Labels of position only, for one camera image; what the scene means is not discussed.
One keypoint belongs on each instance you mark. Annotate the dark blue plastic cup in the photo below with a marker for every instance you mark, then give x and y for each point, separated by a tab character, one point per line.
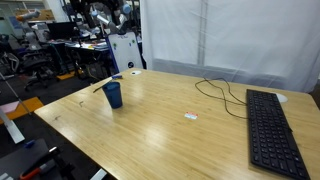
113	96

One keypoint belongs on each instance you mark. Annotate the white grommet cover with hole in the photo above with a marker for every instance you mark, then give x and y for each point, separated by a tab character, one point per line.
135	72

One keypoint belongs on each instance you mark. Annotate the white panel with coloured dots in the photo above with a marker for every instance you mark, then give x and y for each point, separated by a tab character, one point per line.
126	50

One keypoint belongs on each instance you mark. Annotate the small red white sticker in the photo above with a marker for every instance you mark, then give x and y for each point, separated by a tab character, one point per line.
191	115

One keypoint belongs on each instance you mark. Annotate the cluttered background desk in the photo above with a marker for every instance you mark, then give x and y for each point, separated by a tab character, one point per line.
83	46

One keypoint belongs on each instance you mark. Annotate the thin black rod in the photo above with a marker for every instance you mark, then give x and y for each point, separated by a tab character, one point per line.
101	86

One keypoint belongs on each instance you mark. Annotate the orange floor mat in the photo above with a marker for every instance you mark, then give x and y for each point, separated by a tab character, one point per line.
28	105

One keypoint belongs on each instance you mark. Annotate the black computer keyboard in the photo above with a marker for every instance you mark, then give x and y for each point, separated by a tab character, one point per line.
271	133

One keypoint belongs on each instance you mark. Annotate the white translucent curtain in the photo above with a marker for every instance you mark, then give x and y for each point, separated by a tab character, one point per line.
240	36

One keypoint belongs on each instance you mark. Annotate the black computer monitor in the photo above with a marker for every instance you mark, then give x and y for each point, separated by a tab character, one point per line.
61	30

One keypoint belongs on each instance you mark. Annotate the silver aluminium profile bar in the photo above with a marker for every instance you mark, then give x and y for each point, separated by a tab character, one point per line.
11	128

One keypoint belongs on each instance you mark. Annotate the black office chair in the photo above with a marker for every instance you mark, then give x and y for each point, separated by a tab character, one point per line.
35	63

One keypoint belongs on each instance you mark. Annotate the plain white grommet cover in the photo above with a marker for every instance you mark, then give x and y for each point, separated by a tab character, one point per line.
282	97

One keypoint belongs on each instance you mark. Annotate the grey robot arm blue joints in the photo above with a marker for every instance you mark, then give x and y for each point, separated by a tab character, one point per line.
106	20

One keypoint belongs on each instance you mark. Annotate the pink paper sheet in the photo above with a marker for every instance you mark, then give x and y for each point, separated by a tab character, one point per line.
8	107

